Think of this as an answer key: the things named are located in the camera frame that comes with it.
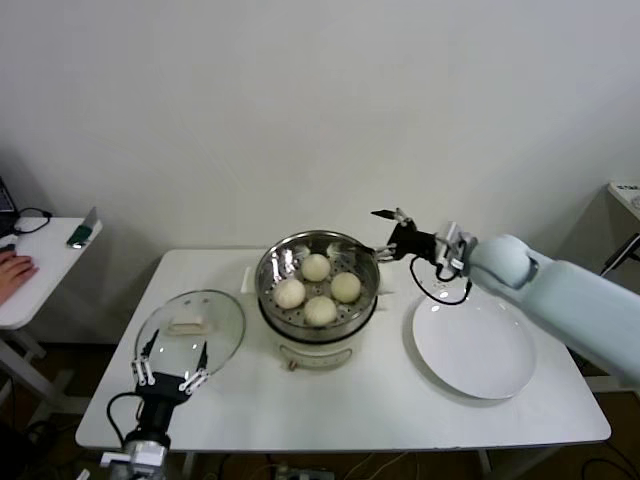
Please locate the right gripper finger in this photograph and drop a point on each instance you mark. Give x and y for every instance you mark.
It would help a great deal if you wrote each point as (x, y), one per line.
(387, 252)
(400, 218)

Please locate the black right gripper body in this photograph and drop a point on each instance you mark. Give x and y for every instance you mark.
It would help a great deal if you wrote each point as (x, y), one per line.
(415, 242)

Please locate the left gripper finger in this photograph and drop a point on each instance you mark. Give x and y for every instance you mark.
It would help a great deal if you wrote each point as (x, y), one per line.
(141, 370)
(202, 357)

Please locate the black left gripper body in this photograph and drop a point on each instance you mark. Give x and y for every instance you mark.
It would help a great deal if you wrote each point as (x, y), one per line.
(160, 390)

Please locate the white steamed baozi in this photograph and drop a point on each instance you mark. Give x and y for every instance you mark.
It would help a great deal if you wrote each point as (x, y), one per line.
(320, 311)
(346, 287)
(315, 267)
(289, 293)

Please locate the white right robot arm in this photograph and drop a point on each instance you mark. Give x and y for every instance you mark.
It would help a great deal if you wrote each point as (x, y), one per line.
(550, 290)

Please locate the steel steamer basket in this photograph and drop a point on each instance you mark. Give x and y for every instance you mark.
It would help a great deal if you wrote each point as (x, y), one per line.
(280, 265)

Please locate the person's hand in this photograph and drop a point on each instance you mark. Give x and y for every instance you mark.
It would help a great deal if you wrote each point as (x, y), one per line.
(15, 272)

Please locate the white electric cooker base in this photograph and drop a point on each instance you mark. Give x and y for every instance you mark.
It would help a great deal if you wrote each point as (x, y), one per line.
(320, 352)

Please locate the white round plate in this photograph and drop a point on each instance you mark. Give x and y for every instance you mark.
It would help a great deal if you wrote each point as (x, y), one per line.
(475, 350)

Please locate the white side table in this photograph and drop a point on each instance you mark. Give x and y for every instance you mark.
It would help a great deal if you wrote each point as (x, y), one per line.
(55, 280)

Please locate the green white handheld device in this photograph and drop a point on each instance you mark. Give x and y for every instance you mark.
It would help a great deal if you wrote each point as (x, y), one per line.
(80, 237)

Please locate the white floor power strip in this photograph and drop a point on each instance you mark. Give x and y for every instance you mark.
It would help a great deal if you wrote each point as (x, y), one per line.
(305, 472)

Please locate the small black white device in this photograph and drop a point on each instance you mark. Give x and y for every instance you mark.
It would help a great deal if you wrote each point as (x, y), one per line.
(11, 244)

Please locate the black rectangular bar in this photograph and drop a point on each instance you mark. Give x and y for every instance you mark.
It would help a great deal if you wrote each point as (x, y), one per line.
(614, 255)

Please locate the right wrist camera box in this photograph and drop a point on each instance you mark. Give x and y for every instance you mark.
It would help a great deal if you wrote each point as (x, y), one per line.
(452, 245)

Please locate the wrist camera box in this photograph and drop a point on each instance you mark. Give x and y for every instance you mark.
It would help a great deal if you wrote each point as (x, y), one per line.
(452, 245)
(147, 457)

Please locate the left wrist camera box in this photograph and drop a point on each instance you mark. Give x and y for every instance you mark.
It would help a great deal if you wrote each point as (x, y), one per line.
(147, 457)

